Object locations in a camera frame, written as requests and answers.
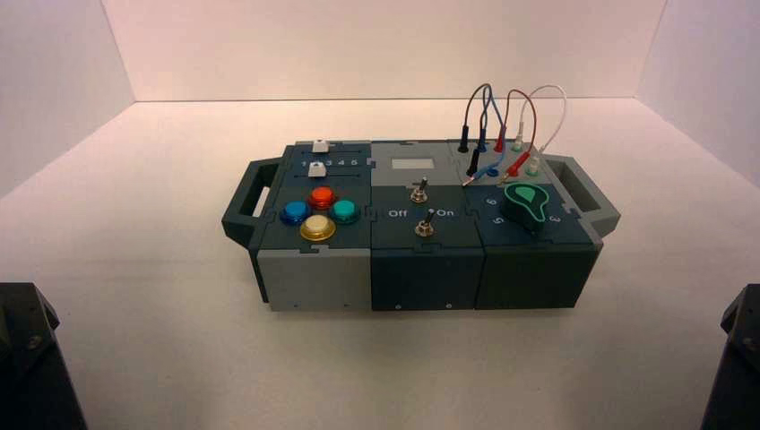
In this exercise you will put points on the white slider knob up triangle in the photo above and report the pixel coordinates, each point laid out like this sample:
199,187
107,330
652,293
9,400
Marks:
317,170

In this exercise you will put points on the red push button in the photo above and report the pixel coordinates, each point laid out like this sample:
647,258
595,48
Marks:
322,196

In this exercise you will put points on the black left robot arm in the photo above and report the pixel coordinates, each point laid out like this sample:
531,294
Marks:
30,368

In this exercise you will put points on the modular blue grey control box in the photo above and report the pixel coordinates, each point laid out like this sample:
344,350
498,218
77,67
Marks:
427,273

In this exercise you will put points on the white slider knob down triangle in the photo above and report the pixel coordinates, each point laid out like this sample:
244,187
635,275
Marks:
320,146

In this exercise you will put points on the green push button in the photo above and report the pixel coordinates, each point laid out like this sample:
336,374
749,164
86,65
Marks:
344,209

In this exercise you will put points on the blue push button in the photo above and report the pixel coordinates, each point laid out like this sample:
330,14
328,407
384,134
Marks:
295,210

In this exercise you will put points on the black green rotary knob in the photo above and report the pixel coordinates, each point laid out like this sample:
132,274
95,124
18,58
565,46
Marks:
525,205

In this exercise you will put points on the yellow push button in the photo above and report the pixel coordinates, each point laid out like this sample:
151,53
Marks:
317,227

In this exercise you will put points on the white display window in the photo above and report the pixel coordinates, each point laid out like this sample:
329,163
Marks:
414,166

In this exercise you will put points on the metal toggle switch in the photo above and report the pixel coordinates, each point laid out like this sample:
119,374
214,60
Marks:
424,227
420,193

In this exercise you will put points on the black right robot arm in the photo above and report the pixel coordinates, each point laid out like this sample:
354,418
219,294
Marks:
739,380

